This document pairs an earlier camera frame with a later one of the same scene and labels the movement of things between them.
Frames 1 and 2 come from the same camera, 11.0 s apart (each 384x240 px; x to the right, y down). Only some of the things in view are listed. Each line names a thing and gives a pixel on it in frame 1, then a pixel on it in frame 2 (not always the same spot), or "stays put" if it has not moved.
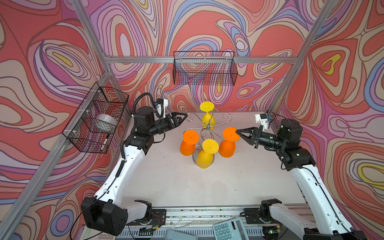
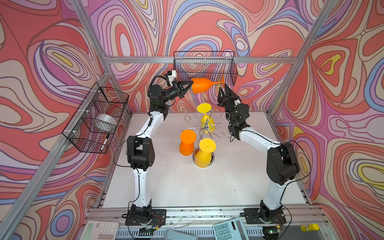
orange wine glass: x=227 y=147 to x=201 y=85
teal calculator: x=233 y=229 stays put
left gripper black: x=173 y=118 to x=178 y=86
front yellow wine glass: x=205 y=156 stays put
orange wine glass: x=190 y=138 stays put
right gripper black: x=255 y=134 to x=230 y=92
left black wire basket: x=93 y=125 stays put
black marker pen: x=105 y=141 stays put
